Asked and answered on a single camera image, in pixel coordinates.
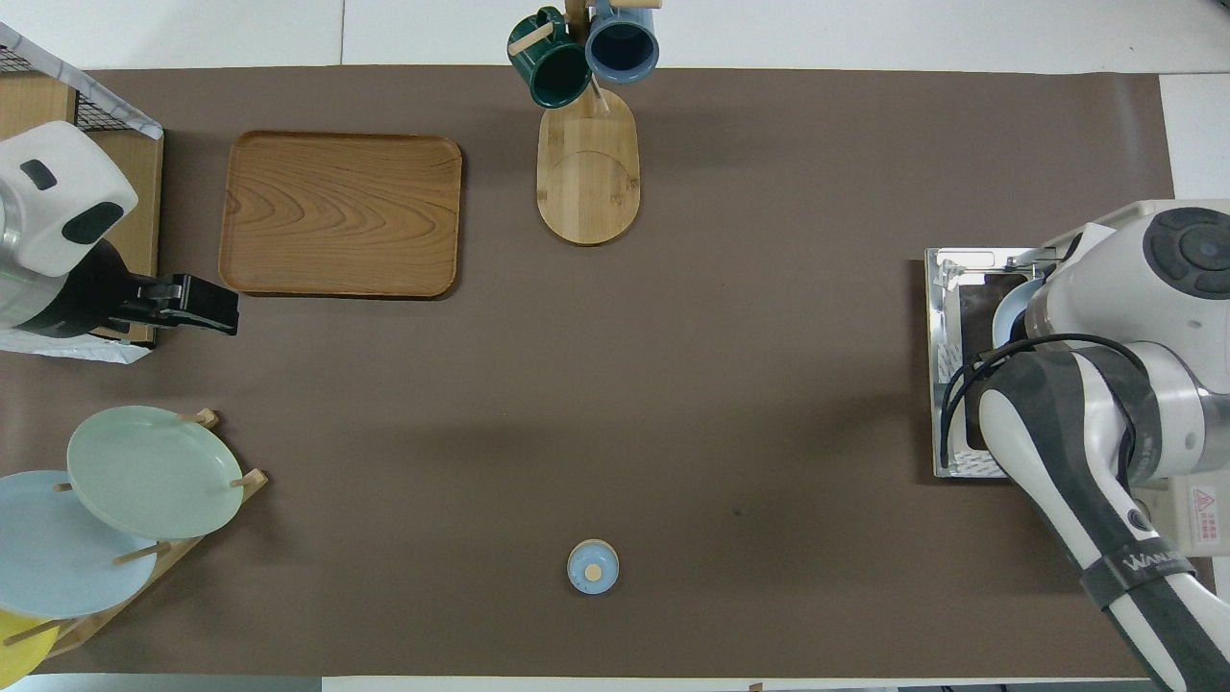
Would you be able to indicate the beige toaster oven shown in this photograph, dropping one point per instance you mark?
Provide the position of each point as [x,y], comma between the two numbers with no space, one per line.
[947,317]

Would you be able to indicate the blue mug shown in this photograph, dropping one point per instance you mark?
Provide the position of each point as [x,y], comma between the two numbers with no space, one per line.
[622,43]

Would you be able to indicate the small blue call bell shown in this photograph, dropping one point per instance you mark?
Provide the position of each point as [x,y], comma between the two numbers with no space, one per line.
[593,567]

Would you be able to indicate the brown wooden tray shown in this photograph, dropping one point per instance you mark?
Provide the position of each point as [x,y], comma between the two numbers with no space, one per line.
[336,211]

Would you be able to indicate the white patterned cloth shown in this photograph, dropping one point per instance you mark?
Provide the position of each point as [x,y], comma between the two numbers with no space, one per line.
[101,352]

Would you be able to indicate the wooden mug tree stand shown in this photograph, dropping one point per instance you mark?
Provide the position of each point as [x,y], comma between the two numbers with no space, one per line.
[588,183]

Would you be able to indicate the dark green mug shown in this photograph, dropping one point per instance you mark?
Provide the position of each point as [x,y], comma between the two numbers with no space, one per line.
[553,67]

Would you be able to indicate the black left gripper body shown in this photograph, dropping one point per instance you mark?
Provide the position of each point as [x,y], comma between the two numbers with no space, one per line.
[82,298]

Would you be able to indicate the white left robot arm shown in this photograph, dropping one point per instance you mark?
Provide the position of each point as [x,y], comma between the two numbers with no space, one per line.
[58,192]

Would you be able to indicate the wooden plate rack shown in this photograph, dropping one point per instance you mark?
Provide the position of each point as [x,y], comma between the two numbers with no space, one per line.
[254,481]

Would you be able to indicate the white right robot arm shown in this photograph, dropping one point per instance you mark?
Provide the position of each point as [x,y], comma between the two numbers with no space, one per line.
[1105,308]

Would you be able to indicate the pale green plate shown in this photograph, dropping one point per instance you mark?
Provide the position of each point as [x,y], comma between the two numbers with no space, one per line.
[154,471]

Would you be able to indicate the light blue racked plate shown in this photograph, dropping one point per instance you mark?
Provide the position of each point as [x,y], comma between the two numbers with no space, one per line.
[53,557]

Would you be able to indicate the yellow plate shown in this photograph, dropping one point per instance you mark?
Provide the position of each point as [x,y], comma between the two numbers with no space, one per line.
[19,654]

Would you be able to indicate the brown table mat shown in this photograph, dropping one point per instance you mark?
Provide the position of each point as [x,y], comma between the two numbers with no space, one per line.
[721,384]

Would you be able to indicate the wooden step shelf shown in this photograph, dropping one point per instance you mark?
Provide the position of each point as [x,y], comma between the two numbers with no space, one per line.
[144,192]

